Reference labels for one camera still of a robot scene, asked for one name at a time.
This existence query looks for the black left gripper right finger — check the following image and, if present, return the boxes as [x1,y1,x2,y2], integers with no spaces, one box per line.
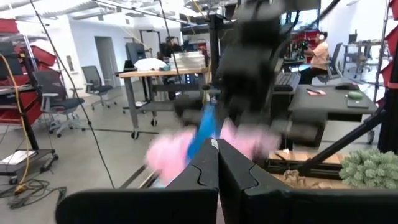
[217,139,398,224]

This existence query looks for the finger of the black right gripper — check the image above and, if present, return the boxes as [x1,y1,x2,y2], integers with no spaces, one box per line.
[174,96,218,125]
[270,110,329,146]

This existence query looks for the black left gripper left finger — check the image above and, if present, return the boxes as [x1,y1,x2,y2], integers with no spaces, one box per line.
[55,138,220,224]

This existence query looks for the brown paper ball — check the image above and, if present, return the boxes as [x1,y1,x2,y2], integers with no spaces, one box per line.
[281,169,309,189]

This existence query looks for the pink and blue bag pile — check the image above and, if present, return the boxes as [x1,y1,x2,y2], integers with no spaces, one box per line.
[145,102,282,187]

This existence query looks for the white plastic bag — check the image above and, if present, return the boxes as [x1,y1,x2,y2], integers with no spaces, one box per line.
[134,58,169,72]

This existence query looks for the grey desk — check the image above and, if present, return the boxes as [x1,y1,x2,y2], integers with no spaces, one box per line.
[287,83,379,123]

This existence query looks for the black keyboard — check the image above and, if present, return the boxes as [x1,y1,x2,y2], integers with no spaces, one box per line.
[273,72,301,93]

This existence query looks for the wooden top workbench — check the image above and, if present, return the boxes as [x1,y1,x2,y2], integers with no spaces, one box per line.
[118,67,208,140]

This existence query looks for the stack of white trays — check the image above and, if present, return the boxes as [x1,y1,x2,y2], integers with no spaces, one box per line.
[169,51,206,70]

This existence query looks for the dark tablet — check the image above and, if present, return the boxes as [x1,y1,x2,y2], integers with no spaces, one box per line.
[346,98,370,110]

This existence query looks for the black computer mouse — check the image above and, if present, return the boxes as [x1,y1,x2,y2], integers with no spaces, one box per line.
[335,82,361,91]

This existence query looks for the person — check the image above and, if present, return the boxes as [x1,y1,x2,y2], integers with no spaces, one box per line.
[157,36,184,62]
[298,30,330,85]

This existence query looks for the grey office chair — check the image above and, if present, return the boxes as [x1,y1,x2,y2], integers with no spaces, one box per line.
[317,42,343,85]
[81,65,118,111]
[33,70,86,138]

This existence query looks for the green artificial plant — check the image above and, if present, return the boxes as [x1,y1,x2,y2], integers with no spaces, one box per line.
[338,148,398,190]

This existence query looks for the red storage bin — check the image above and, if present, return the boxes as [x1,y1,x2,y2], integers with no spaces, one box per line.
[30,45,57,67]
[381,0,398,107]

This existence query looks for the black rolling cart base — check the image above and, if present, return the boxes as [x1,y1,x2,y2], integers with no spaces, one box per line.
[0,148,60,185]

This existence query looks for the red plastic crate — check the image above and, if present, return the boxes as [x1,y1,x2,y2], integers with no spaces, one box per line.
[0,18,20,34]

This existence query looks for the black post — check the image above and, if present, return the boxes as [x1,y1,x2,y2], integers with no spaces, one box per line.
[207,14,225,82]

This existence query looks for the thin black cable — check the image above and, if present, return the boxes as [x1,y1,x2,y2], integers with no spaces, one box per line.
[29,0,116,190]

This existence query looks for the tangled floor cables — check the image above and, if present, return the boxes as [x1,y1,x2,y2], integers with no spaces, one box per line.
[0,178,68,210]

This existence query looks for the yellow cable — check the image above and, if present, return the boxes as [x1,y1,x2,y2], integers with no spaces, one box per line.
[0,54,30,193]

